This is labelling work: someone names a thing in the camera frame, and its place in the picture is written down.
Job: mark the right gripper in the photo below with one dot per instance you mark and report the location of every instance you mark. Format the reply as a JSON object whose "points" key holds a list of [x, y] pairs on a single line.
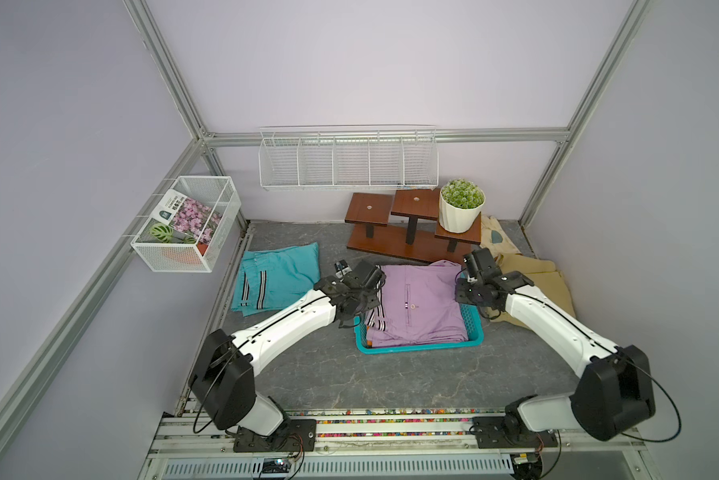
{"points": [[459, 291]]}

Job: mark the white wire wall shelf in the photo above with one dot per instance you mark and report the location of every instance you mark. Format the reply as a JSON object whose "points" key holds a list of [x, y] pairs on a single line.
{"points": [[349, 157]]}

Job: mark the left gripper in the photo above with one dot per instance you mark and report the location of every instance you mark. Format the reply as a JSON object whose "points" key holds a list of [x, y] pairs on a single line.
{"points": [[372, 301]]}

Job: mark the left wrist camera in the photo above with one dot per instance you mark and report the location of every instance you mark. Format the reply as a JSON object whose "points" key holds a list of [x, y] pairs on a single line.
{"points": [[342, 268]]}

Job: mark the pink artificial flowers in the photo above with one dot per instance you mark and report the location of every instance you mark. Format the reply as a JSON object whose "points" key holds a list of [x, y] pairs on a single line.
{"points": [[195, 222]]}

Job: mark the white pot green plant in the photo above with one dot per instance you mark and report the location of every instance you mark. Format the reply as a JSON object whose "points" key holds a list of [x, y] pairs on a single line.
{"points": [[460, 203]]}

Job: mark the khaki folded pants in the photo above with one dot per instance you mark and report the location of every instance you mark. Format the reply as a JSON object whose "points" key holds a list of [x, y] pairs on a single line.
{"points": [[544, 274]]}

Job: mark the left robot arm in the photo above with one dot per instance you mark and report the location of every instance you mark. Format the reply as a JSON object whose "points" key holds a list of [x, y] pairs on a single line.
{"points": [[224, 376]]}

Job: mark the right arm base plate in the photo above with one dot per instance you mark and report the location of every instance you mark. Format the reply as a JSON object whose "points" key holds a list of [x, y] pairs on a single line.
{"points": [[506, 432]]}

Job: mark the brown wooden tiered stand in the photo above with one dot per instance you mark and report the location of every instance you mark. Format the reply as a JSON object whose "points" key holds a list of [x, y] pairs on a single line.
{"points": [[405, 225]]}

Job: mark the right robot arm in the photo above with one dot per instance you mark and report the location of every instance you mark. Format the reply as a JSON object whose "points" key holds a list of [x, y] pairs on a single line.
{"points": [[615, 388]]}

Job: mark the teal plastic basket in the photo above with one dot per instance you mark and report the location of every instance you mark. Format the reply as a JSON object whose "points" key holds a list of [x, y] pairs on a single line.
{"points": [[471, 318]]}

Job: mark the white wire basket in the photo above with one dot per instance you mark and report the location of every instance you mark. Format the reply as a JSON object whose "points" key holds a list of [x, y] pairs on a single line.
{"points": [[154, 242]]}

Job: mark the teal folded pants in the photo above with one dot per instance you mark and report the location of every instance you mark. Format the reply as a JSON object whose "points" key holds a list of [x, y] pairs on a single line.
{"points": [[275, 279]]}

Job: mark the purple pants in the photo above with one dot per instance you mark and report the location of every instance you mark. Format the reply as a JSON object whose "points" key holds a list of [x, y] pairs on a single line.
{"points": [[418, 307]]}

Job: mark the beige glove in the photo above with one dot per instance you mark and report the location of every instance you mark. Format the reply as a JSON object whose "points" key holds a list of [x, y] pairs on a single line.
{"points": [[494, 238]]}

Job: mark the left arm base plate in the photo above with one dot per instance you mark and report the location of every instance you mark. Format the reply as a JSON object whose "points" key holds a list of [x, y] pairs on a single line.
{"points": [[293, 436]]}

